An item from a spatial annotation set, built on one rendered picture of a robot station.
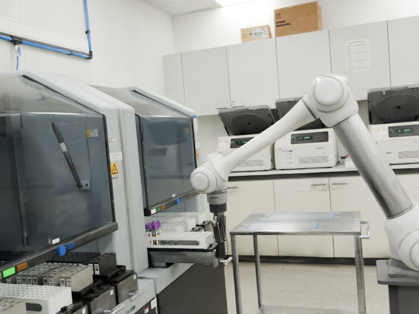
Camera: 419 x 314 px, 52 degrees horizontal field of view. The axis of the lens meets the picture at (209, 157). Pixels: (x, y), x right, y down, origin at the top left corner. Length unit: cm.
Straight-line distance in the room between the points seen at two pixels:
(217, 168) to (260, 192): 256
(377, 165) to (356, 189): 249
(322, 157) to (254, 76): 110
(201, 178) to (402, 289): 86
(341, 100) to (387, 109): 290
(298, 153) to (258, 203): 62
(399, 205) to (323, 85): 48
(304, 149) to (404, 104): 101
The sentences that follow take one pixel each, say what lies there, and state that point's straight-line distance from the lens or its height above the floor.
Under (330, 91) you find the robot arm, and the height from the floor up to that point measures 141.
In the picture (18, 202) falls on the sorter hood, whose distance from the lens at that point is 130.
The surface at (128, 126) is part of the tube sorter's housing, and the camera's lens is 181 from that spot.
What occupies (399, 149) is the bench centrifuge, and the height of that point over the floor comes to 104.
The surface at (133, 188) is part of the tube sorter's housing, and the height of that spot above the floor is 110.
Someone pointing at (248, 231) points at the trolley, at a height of 82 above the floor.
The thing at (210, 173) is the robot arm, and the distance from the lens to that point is 160.
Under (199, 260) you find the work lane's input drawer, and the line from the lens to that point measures 186.
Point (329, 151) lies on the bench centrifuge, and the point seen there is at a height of 106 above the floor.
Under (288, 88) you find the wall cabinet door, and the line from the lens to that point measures 436.
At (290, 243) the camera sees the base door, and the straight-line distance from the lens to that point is 421.
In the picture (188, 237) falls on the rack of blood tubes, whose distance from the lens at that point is 187.
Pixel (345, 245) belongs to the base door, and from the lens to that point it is 415.
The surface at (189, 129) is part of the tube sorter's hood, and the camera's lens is 236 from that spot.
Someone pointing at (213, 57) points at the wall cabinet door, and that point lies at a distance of 460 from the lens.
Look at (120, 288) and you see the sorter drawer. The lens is 159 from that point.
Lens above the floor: 130
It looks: 3 degrees down
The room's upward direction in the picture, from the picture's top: 5 degrees counter-clockwise
